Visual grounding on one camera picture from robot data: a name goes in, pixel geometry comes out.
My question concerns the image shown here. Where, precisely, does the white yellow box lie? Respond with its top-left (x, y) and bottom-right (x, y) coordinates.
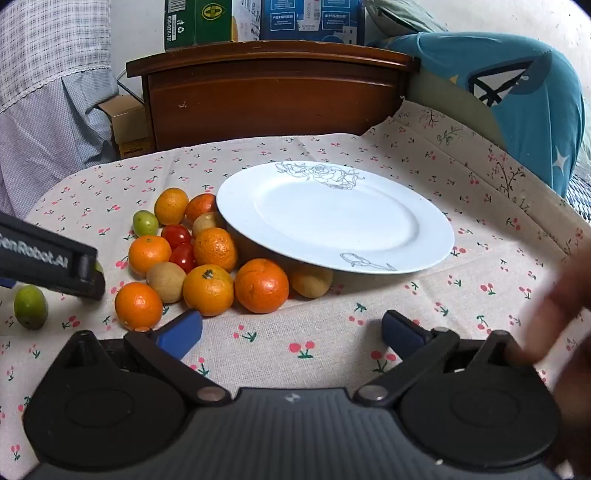
top-left (231, 0), bottom-right (264, 42)

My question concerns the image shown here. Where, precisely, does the white plate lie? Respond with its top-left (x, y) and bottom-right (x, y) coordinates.
top-left (216, 161), bottom-right (456, 275)

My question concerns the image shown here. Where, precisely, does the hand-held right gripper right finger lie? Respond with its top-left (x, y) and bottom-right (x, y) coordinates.
top-left (353, 310), bottom-right (532, 408)

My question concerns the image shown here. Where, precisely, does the red cherry tomato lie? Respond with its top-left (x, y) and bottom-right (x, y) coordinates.
top-left (161, 224), bottom-right (192, 250)
top-left (169, 243), bottom-right (197, 274)

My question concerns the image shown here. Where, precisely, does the large orange tangerine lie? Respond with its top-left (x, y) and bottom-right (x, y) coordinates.
top-left (235, 258), bottom-right (290, 315)

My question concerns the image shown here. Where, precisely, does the open brown cardboard box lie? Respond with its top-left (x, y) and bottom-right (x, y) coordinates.
top-left (97, 95), bottom-right (154, 160)

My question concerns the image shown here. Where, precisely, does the checked lace-trimmed cloth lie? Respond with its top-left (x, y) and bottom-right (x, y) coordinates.
top-left (0, 0), bottom-right (115, 116)

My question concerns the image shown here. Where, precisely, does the reddish orange tangerine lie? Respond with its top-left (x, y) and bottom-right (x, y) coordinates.
top-left (185, 193), bottom-right (218, 224)

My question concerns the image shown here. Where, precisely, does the green cardboard box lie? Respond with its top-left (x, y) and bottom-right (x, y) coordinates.
top-left (164, 0), bottom-right (234, 49)

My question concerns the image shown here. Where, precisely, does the brown wooden headboard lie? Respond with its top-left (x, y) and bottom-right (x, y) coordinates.
top-left (126, 41), bottom-right (421, 152)

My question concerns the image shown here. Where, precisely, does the blue cushion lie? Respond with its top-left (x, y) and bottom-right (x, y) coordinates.
top-left (367, 31), bottom-right (586, 199)

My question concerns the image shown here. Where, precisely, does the brown kiwi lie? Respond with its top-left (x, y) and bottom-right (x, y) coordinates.
top-left (288, 264), bottom-right (334, 299)
top-left (192, 211), bottom-right (227, 238)
top-left (146, 261), bottom-right (187, 304)

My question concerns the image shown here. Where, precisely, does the cherry print tablecloth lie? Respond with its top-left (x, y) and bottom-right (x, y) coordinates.
top-left (0, 133), bottom-right (591, 476)

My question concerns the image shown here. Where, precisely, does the person's right hand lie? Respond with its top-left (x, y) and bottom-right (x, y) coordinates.
top-left (504, 247), bottom-right (591, 474)

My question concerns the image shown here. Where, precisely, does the beige floral cloth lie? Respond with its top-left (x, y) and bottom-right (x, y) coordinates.
top-left (360, 99), bottom-right (591, 259)

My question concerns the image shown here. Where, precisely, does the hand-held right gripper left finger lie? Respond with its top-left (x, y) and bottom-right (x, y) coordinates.
top-left (55, 310), bottom-right (232, 408)

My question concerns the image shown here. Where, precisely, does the light blue cloth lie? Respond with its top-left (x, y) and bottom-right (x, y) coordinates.
top-left (0, 69), bottom-right (125, 217)

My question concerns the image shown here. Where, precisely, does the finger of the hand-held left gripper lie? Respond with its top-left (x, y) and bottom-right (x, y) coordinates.
top-left (76, 244), bottom-right (106, 302)

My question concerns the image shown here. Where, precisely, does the blue cardboard box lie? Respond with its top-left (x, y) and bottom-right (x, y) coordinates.
top-left (259, 0), bottom-right (366, 46)

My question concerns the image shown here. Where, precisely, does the grey woven cloth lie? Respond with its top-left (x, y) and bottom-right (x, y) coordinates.
top-left (566, 168), bottom-right (591, 222)

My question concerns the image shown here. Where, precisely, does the grey green pillow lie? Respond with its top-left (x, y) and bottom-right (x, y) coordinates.
top-left (362, 0), bottom-right (446, 34)

